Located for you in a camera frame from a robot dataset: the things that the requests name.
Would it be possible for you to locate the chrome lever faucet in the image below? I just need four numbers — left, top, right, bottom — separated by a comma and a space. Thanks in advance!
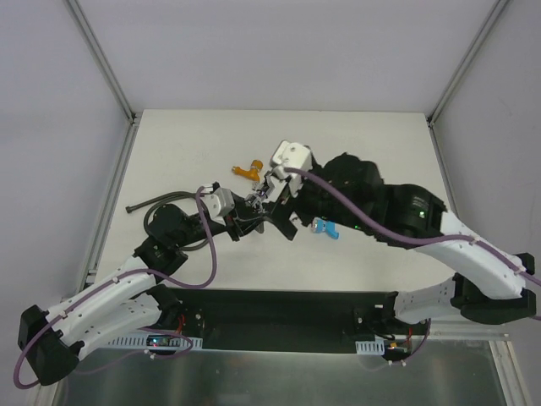
245, 181, 275, 212

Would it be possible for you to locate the blue plastic faucet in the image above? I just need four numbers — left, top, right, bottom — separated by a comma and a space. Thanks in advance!
310, 217, 340, 240

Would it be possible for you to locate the grey flexible hose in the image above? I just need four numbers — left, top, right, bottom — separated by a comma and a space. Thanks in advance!
125, 190, 215, 253

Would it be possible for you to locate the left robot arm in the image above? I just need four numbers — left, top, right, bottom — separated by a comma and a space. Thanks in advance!
13, 190, 269, 390

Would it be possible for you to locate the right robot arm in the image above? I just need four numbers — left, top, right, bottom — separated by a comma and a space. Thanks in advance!
254, 150, 537, 334

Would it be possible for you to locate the orange plastic faucet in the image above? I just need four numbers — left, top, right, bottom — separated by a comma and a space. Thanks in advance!
232, 160, 263, 183

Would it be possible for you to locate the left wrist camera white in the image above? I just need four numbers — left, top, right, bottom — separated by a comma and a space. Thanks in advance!
202, 182, 235, 220

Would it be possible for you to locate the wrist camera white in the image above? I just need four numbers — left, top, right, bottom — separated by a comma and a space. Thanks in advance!
202, 182, 235, 220
270, 140, 313, 197

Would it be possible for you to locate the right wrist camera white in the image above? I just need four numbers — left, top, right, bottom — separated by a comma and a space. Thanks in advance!
270, 140, 313, 197

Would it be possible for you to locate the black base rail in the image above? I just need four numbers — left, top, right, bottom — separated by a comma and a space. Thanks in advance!
79, 287, 428, 352

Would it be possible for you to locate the left aluminium frame post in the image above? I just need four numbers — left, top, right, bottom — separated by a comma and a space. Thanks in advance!
63, 0, 137, 123

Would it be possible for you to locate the aluminium frame post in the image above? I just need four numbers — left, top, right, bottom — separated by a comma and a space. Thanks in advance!
427, 0, 512, 128
63, 0, 137, 123

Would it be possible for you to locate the right aluminium frame post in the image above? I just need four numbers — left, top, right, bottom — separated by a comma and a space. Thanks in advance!
427, 0, 512, 128

